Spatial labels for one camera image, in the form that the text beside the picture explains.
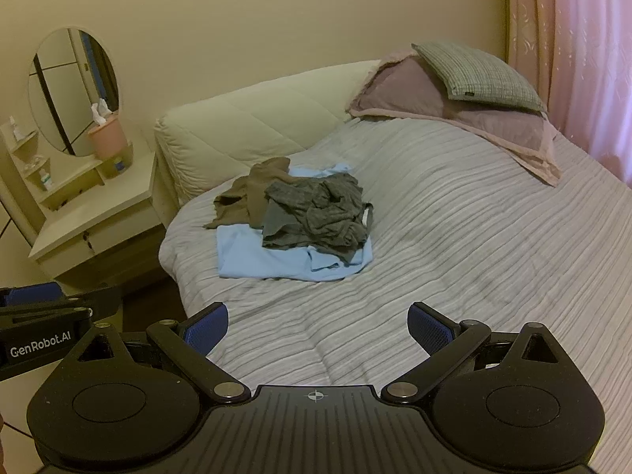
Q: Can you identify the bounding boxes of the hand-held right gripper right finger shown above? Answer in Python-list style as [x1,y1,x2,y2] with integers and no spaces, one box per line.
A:
[380,302,574,403]

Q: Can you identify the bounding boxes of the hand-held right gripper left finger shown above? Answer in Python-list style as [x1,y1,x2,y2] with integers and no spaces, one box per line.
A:
[62,303,250,403]

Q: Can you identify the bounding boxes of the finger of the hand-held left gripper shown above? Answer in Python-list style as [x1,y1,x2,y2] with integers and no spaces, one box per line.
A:
[0,287,122,325]
[0,281,61,307]

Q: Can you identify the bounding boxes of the grey plaid shorts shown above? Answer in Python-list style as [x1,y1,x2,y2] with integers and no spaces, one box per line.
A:
[296,174,374,265]

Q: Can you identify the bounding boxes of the pile of unfolded clothes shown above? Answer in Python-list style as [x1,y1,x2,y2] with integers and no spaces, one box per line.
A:
[217,162,374,282]

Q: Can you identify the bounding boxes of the cream dressing table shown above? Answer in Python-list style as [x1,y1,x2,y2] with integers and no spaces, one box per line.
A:
[0,118,169,293]

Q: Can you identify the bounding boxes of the bed with striped cover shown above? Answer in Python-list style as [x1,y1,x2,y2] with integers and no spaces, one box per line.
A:
[160,109,632,393]

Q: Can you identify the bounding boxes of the dark grey garment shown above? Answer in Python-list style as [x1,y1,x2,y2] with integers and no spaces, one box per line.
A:
[261,182,317,250]

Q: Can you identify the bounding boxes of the brown garment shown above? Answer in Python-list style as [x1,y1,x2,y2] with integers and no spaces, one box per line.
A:
[203,156,292,230]

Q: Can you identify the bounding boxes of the pink tissue holder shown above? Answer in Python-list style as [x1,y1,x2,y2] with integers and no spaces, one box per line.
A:
[88,113,129,161]

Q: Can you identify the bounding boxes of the white tissue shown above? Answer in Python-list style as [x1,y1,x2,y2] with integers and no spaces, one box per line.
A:
[90,99,112,127]

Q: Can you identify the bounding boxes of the oval mirror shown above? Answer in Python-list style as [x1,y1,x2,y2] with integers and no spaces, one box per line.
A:
[27,27,120,159]

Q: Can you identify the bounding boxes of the cream padded headboard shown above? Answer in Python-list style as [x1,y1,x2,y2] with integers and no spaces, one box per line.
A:
[154,59,383,203]

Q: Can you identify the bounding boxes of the purple pillow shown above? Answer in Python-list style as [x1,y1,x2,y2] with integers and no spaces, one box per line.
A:
[346,49,564,187]

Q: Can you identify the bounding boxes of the grey-green checked pillow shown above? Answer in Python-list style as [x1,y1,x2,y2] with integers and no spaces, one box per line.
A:
[411,42,549,113]

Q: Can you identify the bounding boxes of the pink curtain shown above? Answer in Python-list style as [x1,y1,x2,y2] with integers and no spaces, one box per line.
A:
[504,0,632,188]

